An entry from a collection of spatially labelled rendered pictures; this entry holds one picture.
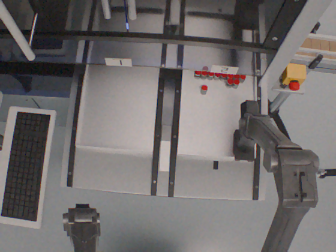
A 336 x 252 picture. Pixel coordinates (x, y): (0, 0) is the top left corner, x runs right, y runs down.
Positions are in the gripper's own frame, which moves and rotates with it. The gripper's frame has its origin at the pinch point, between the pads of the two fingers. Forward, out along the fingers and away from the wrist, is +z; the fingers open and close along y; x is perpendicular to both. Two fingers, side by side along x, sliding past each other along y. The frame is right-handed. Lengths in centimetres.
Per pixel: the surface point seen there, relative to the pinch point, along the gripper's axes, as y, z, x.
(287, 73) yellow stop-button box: 23.4, -16.5, -14.0
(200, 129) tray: 8.6, 1.2, 13.4
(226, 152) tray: 1.5, 2.3, 4.1
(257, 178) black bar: -7.3, 2.0, -6.7
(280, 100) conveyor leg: 49, 48, -31
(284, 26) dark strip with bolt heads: 18, -49, -4
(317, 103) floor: 67, 80, -64
